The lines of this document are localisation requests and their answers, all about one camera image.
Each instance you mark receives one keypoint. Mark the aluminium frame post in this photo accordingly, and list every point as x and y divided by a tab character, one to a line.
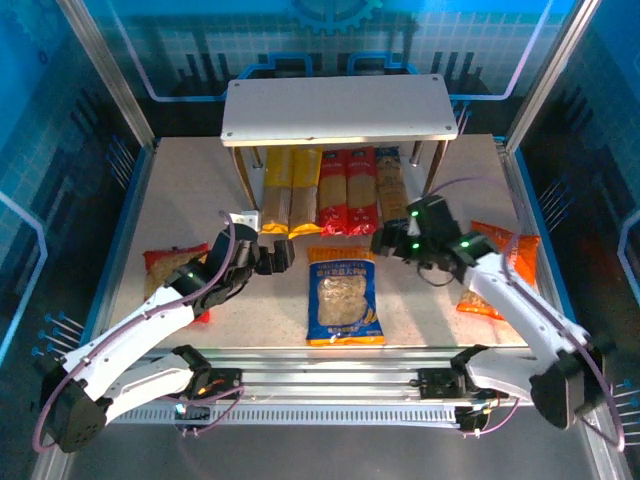
107	75
552	75

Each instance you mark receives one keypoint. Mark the blue gold spaghetti bag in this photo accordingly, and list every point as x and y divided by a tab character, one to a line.
391	190

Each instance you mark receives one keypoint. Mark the orange pasta bag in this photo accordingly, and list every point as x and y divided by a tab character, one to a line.
522	255

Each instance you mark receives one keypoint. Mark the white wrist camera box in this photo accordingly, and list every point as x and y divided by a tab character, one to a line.
414	229
246	220

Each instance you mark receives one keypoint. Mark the black connector board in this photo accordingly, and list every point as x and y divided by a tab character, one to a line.
470	417
192	412

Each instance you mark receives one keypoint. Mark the red short pasta bag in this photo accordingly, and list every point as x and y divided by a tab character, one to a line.
162	270

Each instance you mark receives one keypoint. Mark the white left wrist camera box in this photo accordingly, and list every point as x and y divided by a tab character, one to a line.
246	220

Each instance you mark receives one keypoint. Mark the blue macaroni bag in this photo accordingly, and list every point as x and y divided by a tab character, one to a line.
345	300

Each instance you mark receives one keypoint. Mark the aluminium front frame rail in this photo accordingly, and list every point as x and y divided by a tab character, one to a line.
325	375

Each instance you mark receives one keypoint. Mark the red spaghetti bag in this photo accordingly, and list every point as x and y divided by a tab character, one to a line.
332	200
361	200

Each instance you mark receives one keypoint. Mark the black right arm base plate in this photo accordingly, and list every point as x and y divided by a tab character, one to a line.
432	382

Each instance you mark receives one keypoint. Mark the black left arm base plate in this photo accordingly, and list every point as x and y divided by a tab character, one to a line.
227	380

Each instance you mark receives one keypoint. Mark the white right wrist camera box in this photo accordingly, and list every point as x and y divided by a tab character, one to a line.
414	229

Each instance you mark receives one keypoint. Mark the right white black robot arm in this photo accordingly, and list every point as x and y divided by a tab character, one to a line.
510	305

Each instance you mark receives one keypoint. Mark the white two-tier metal shelf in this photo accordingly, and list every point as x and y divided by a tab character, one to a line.
340	107

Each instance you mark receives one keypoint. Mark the yellow spaghetti bag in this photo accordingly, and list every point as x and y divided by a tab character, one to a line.
277	195
306	195

